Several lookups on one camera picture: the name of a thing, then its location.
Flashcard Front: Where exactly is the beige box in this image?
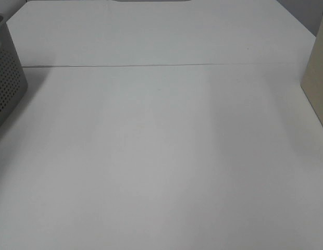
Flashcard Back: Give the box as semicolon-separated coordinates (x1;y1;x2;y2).
301;13;323;127

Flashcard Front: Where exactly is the grey perforated plastic basket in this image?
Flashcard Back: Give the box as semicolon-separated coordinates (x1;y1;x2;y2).
0;14;28;127

